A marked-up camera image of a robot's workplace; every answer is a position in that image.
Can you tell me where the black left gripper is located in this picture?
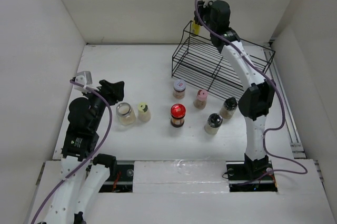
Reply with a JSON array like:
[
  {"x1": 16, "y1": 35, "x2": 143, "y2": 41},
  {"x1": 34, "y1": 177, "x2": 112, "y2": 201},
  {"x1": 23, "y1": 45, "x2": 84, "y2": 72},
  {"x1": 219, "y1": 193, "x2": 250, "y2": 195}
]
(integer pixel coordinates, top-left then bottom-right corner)
[{"x1": 83, "y1": 79, "x2": 123, "y2": 129}]

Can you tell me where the yellow oil bottle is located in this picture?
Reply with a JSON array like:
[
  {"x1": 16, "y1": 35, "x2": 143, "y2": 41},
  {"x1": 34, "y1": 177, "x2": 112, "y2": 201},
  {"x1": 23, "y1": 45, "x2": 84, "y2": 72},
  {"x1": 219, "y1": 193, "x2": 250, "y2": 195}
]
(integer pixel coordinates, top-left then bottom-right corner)
[{"x1": 190, "y1": 20, "x2": 200, "y2": 36}]

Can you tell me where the red lid sauce jar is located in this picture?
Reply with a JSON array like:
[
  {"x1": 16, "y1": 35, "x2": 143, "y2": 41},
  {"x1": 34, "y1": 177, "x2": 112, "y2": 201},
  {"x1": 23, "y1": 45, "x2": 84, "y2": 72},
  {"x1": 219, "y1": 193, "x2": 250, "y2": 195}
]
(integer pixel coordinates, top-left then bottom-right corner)
[{"x1": 170, "y1": 104, "x2": 186, "y2": 128}]

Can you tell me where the black lid spice shaker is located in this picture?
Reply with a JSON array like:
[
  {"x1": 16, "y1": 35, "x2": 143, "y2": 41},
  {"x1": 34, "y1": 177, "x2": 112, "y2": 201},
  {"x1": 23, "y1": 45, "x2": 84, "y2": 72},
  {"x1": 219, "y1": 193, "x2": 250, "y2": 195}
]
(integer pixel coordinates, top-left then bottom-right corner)
[{"x1": 204, "y1": 113, "x2": 223, "y2": 135}]

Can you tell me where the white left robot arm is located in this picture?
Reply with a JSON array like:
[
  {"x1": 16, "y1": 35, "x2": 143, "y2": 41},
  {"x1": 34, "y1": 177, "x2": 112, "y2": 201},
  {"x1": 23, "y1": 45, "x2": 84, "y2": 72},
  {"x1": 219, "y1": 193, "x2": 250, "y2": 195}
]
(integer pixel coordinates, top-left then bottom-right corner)
[{"x1": 41, "y1": 77, "x2": 125, "y2": 223}]

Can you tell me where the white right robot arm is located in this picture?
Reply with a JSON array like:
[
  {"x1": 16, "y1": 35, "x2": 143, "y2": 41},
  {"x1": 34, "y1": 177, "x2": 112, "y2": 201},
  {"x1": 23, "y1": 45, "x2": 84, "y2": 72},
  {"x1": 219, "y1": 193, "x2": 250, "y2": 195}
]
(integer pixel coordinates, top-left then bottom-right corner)
[{"x1": 194, "y1": 0, "x2": 275, "y2": 185}]

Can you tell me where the clear glass jar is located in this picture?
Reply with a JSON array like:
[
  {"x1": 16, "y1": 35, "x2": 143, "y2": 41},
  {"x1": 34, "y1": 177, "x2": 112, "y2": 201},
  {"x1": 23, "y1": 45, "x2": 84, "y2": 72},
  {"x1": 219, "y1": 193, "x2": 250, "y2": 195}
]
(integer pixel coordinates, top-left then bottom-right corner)
[{"x1": 116, "y1": 103, "x2": 136, "y2": 126}]

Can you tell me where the yellow lid spice shaker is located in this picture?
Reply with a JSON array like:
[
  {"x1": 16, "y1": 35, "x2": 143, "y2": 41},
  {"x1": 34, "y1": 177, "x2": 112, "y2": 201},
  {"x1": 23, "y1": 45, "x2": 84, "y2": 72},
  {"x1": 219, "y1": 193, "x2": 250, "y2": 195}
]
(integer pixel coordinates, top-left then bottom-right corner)
[{"x1": 137, "y1": 102, "x2": 151, "y2": 123}]

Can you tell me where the white lid sauce jar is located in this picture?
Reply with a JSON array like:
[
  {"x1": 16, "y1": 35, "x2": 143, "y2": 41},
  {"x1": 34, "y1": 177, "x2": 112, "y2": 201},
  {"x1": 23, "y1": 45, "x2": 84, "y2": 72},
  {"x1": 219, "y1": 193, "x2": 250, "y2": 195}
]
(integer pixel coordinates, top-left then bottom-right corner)
[{"x1": 173, "y1": 79, "x2": 186, "y2": 99}]

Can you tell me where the pink lid spice shaker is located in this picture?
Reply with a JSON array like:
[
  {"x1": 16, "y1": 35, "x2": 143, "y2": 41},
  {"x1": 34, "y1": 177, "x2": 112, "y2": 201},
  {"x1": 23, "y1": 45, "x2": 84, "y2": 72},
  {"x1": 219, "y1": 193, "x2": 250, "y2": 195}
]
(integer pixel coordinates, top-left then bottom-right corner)
[{"x1": 193, "y1": 89, "x2": 208, "y2": 109}]

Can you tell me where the black flip lid shaker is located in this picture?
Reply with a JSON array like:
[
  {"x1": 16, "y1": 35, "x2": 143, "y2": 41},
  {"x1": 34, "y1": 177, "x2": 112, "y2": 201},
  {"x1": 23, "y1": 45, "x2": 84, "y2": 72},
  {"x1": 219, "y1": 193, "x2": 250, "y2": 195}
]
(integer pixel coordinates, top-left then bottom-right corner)
[{"x1": 220, "y1": 97, "x2": 237, "y2": 119}]

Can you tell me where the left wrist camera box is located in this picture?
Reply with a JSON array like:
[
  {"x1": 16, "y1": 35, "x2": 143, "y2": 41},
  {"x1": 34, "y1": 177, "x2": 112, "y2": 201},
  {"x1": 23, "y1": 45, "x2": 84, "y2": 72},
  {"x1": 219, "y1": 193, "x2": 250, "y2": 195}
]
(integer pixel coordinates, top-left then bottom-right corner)
[{"x1": 70, "y1": 70, "x2": 98, "y2": 94}]

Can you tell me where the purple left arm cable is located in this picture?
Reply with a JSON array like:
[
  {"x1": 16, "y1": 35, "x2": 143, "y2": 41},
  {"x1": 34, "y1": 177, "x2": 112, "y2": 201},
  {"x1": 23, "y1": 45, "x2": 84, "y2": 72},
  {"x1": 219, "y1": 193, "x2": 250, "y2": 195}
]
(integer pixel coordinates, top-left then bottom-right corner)
[{"x1": 30, "y1": 80, "x2": 117, "y2": 224}]

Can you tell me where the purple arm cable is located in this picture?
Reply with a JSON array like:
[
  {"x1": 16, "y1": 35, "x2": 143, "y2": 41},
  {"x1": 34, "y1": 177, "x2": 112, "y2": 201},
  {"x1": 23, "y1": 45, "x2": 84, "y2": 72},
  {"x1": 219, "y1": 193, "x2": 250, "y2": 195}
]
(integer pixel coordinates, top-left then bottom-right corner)
[
  {"x1": 30, "y1": 80, "x2": 117, "y2": 224},
  {"x1": 194, "y1": 0, "x2": 309, "y2": 187}
]

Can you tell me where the black wire rack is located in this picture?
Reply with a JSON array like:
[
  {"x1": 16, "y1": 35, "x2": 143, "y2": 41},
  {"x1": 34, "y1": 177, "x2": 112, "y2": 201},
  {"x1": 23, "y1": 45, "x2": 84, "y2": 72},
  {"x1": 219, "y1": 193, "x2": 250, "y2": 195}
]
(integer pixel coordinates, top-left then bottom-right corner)
[{"x1": 171, "y1": 20, "x2": 276, "y2": 101}]

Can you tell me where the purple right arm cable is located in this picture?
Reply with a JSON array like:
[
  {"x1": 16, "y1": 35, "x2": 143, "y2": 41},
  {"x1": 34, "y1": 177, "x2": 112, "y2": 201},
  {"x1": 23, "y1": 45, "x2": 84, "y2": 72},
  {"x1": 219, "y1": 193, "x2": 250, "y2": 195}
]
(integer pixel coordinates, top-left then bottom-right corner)
[{"x1": 194, "y1": 0, "x2": 309, "y2": 187}]

